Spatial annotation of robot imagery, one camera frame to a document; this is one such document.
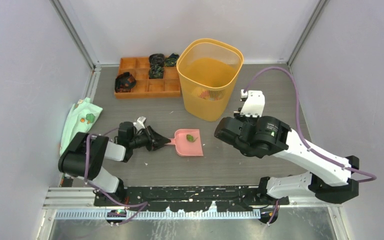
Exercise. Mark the black green rolled sock middle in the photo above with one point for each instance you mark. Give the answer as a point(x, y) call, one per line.
point(156, 72)

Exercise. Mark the green patterned cloth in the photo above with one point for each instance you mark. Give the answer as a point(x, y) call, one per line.
point(81, 117)

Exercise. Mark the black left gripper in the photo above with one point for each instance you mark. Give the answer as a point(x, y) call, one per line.
point(155, 141)

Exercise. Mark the dark green rolled sock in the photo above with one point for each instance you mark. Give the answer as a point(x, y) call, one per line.
point(171, 60)

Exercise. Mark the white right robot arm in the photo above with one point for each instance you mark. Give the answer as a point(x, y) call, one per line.
point(327, 176)

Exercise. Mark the orange compartment tray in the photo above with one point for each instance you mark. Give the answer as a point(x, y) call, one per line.
point(146, 87)

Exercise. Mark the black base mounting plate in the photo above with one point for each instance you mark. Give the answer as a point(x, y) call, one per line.
point(227, 198)

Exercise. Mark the pink plastic dustpan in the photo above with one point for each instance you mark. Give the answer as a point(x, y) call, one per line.
point(183, 147)

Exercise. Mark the green paper scrap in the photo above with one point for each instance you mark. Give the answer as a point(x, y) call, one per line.
point(190, 138)

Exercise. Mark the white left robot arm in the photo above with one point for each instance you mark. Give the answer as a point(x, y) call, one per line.
point(85, 154)

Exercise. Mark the yellow mesh waste basket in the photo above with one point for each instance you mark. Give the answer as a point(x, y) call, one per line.
point(208, 70)

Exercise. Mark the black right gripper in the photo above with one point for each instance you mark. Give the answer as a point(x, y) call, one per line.
point(239, 118)

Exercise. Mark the black rolled sock top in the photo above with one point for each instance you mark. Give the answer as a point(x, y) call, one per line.
point(157, 59)

